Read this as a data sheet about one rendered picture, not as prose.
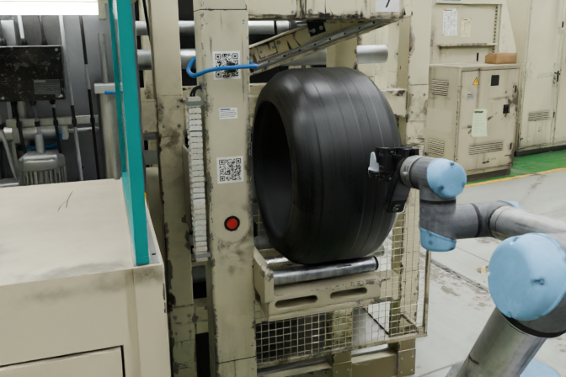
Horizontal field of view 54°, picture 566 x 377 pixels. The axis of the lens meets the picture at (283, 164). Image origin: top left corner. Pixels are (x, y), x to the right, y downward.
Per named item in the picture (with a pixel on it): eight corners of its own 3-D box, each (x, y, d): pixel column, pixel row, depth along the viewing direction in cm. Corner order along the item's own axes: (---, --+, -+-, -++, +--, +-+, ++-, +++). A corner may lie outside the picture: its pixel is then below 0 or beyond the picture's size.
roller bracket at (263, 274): (264, 304, 157) (264, 272, 155) (232, 253, 194) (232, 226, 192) (275, 302, 158) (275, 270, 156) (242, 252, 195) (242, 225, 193)
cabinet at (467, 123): (454, 185, 593) (461, 66, 565) (417, 174, 644) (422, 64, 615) (515, 175, 633) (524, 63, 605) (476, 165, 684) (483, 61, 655)
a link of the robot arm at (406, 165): (439, 188, 124) (406, 192, 122) (427, 186, 128) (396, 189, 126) (438, 155, 123) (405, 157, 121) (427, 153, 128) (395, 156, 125)
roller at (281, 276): (266, 288, 163) (269, 284, 159) (264, 273, 165) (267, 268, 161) (375, 271, 173) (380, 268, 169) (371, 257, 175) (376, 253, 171)
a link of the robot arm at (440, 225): (478, 251, 116) (478, 199, 115) (427, 254, 115) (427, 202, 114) (461, 241, 124) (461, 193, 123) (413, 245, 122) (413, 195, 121)
